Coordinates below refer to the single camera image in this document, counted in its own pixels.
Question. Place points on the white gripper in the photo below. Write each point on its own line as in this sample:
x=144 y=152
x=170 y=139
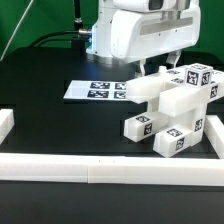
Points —
x=146 y=28

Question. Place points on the white chair back frame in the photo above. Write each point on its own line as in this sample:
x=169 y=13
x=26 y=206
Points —
x=171 y=83

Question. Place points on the white tagged cube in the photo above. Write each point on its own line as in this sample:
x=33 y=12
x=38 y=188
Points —
x=198 y=75

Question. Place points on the white chair seat block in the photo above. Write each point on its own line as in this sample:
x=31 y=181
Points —
x=184 y=110

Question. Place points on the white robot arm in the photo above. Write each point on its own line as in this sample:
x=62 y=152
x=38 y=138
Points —
x=101 y=35

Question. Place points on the white marker base sheet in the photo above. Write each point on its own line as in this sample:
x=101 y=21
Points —
x=96 y=90

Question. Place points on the black pole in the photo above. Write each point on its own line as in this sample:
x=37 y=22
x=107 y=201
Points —
x=77 y=15

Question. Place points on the white U-shaped fence frame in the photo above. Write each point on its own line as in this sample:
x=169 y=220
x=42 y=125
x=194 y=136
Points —
x=111 y=169

